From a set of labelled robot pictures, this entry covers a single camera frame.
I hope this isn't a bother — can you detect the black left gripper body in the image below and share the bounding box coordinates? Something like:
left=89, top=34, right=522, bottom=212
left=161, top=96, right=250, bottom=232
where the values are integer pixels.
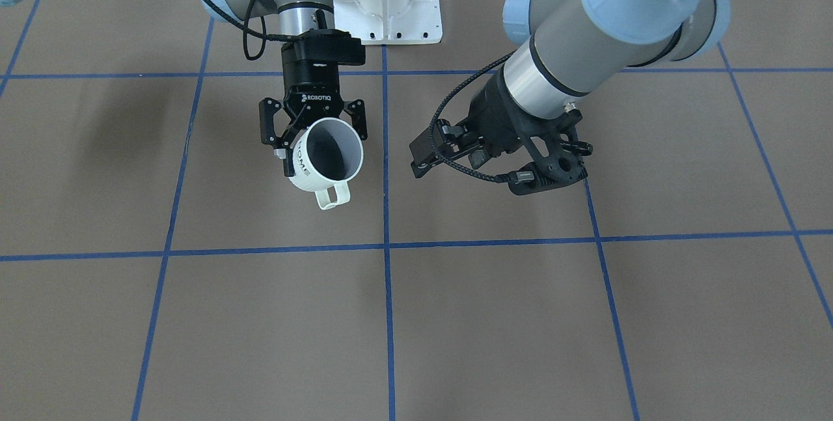
left=466, top=68, right=539, bottom=157

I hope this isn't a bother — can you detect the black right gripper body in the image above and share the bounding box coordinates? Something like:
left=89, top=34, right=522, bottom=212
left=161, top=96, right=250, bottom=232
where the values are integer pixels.
left=280, top=29, right=366, bottom=116

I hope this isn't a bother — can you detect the white mug with handle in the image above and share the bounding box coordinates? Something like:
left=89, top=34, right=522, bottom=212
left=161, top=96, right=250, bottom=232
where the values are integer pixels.
left=284, top=116, right=365, bottom=211

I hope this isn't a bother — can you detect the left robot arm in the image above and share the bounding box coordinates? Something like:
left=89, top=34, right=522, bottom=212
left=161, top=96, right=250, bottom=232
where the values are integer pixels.
left=409, top=0, right=731, bottom=195

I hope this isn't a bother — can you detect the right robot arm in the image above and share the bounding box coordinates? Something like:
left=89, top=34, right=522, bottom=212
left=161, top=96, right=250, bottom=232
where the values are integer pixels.
left=2, top=0, right=367, bottom=181

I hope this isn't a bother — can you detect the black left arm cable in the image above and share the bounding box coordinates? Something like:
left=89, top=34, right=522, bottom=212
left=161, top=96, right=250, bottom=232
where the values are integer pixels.
left=430, top=50, right=541, bottom=183

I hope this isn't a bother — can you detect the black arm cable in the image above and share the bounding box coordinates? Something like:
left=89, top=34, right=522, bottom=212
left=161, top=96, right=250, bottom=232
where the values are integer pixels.
left=163, top=0, right=307, bottom=61
left=430, top=50, right=541, bottom=183

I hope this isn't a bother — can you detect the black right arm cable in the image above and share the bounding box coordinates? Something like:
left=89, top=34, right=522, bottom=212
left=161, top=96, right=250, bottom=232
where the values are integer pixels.
left=163, top=0, right=307, bottom=61

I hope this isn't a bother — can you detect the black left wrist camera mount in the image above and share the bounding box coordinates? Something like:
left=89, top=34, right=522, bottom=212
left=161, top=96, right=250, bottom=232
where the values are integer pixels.
left=509, top=109, right=593, bottom=196

